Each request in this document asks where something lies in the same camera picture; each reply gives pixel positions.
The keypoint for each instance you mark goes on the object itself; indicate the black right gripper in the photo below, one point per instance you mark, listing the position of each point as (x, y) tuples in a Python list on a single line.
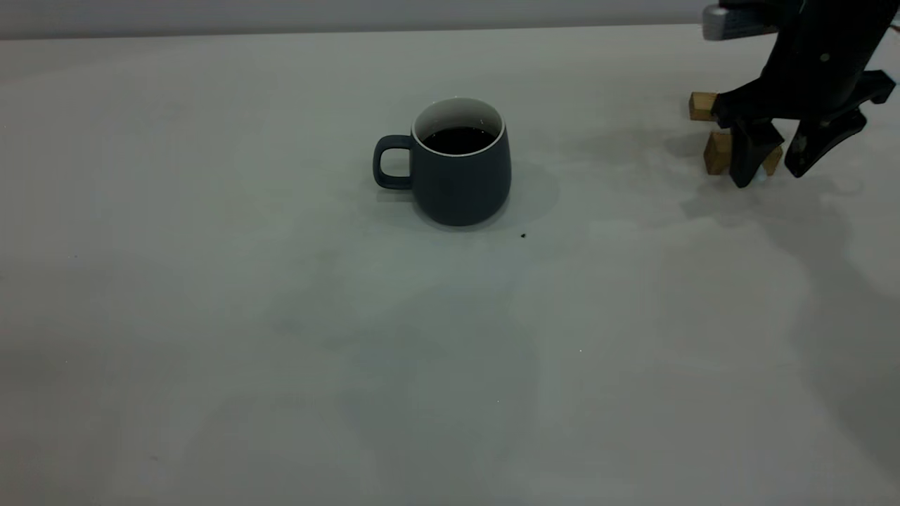
[(815, 70)]

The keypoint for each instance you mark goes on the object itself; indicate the dark grey ceramic mug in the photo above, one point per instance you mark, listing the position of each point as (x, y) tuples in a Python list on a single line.
[(460, 183)]

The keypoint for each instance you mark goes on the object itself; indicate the arch shaped wooden block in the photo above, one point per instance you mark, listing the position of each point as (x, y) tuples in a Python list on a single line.
[(717, 154)]

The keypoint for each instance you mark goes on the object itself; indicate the flat rectangular wooden block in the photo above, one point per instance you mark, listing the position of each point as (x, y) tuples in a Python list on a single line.
[(702, 107)]

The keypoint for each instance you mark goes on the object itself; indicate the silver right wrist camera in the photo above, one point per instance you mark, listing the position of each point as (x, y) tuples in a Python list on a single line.
[(731, 24)]

